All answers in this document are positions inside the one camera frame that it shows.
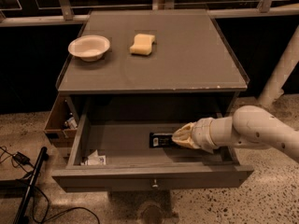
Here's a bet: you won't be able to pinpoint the round cabinet base foot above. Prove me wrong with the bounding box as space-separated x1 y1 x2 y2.
137 201 176 224

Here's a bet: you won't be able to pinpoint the open grey top drawer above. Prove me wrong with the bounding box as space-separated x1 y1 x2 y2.
52 111 253 192

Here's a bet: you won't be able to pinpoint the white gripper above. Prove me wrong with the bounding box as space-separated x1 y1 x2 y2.
172 118 218 153

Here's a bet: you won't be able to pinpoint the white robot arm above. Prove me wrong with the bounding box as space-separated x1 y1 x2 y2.
172 27 299 161

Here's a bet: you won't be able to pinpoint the grey cabinet with counter top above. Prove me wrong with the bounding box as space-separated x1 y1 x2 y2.
58 9 248 121

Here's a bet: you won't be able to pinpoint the yellow sponge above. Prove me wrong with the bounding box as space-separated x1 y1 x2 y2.
130 34 155 56

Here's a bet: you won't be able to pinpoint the white paper bowl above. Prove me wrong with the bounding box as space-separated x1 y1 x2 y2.
68 35 110 62

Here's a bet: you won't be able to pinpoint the metal railing frame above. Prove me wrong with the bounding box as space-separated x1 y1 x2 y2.
0 0 299 24

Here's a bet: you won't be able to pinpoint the round metal drawer knob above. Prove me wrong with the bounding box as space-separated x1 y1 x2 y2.
151 179 159 189

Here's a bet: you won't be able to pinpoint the black rxbar chocolate wrapper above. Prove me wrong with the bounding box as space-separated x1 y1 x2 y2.
149 133 177 148

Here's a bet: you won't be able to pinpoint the white packet in drawer corner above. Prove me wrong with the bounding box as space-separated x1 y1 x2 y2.
81 150 107 165

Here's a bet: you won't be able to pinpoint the black cable with adapter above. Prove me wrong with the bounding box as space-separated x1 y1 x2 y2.
0 145 101 224

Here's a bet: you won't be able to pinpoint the small items in cardboard box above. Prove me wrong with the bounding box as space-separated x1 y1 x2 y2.
64 117 78 129

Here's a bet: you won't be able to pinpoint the brown cardboard box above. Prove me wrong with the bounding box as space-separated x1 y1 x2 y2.
44 95 77 148

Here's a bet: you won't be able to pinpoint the black pole on floor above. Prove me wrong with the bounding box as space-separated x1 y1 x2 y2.
13 147 49 224

